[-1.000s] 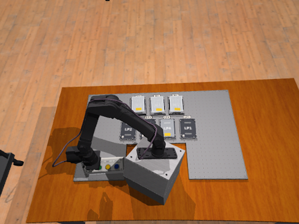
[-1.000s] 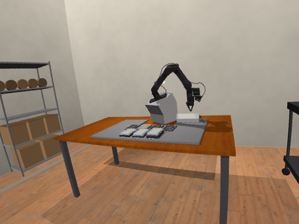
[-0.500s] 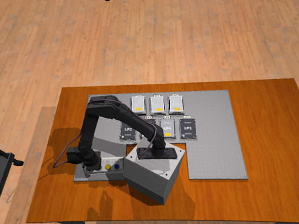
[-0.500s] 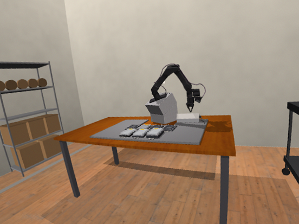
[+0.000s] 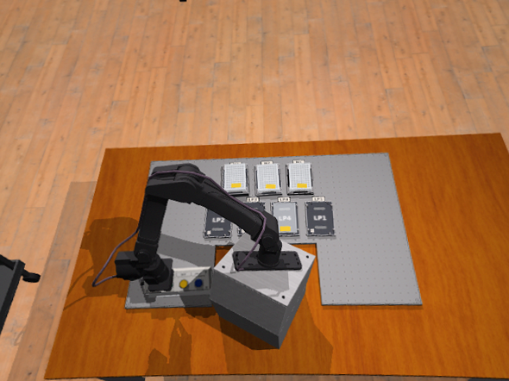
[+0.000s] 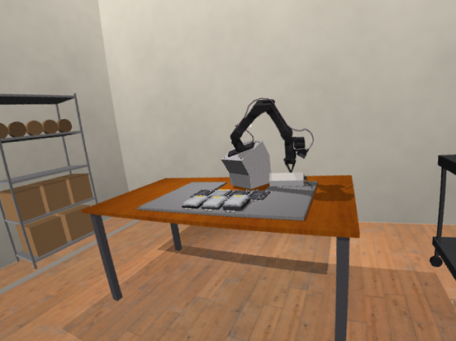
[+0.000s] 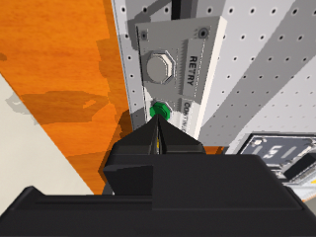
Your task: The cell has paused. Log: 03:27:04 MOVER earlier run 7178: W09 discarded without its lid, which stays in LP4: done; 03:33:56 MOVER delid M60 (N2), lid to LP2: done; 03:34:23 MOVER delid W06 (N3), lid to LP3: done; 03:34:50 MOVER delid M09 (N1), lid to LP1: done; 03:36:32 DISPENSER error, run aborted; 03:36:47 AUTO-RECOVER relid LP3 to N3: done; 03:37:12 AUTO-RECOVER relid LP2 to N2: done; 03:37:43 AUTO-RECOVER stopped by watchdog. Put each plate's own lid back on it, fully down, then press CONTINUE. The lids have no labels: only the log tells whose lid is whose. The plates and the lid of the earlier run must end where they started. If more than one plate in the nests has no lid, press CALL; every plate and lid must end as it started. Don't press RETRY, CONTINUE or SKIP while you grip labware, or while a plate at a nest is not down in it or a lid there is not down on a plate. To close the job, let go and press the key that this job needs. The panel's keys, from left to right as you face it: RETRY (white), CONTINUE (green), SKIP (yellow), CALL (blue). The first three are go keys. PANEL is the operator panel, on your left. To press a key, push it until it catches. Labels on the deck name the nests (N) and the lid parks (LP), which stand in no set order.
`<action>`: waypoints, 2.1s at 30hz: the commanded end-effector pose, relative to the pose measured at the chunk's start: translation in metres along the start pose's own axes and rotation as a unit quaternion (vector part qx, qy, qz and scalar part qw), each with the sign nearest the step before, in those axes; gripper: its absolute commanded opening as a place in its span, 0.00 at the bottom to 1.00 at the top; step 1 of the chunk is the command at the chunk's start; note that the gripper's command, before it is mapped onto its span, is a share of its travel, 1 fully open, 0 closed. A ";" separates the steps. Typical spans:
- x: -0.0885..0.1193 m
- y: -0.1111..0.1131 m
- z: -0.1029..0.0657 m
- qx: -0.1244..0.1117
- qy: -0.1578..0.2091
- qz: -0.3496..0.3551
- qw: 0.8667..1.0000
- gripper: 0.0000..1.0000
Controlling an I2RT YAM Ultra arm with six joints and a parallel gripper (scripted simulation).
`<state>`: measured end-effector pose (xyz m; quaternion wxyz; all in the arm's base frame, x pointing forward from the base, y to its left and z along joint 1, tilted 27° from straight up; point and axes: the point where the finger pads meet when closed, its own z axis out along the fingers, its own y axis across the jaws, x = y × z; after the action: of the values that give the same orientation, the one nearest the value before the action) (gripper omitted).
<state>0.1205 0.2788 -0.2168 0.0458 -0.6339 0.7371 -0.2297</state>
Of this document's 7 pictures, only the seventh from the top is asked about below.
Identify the grey button panel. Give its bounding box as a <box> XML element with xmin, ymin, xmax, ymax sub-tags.
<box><xmin>135</xmin><ymin>0</ymin><xmax>227</xmax><ymax>140</ymax></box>

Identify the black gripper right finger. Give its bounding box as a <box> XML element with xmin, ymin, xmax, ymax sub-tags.
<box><xmin>158</xmin><ymin>114</ymin><xmax>206</xmax><ymax>154</ymax></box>

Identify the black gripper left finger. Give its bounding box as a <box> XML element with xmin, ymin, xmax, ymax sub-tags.
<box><xmin>109</xmin><ymin>114</ymin><xmax>158</xmax><ymax>156</ymax></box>

